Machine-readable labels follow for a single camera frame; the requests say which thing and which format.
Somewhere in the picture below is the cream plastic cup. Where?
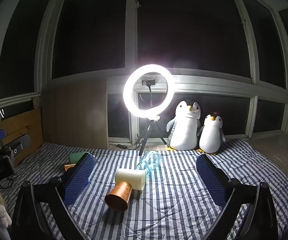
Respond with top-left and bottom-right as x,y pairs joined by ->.
115,168 -> 147,191

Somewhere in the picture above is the black cable with controller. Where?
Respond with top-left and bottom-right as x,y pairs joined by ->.
108,142 -> 141,151

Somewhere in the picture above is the green cup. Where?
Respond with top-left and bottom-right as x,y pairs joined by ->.
68,152 -> 90,164

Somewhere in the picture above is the thin black cable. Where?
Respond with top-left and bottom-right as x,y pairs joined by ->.
0,172 -> 19,189

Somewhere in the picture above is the black tripod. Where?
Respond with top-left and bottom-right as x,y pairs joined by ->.
138,116 -> 168,157

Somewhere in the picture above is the small copper cup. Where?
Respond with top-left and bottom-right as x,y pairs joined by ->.
63,163 -> 77,173

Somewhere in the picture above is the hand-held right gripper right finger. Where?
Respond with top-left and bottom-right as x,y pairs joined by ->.
196,154 -> 279,240

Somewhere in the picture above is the small penguin plush toy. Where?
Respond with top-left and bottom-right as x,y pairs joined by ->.
197,114 -> 226,155

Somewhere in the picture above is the white window frame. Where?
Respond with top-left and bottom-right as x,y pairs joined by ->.
0,0 -> 288,152

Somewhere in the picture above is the large penguin plush toy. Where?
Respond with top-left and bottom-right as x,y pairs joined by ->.
166,100 -> 202,152

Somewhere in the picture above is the white ring light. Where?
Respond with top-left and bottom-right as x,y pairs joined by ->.
123,64 -> 174,120

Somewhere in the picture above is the black phone holder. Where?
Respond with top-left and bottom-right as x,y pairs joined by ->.
141,78 -> 157,117

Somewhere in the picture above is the wooden headboard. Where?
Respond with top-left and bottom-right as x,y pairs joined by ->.
0,107 -> 45,167

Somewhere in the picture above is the clear blue glass jar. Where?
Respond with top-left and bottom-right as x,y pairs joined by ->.
137,150 -> 162,177

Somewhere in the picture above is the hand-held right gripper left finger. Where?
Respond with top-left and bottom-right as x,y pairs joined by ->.
10,152 -> 96,240

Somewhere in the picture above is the blue striped blanket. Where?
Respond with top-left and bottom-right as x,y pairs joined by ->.
0,139 -> 288,240

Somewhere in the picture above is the copper metal cup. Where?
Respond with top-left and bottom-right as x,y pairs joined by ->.
104,181 -> 133,212

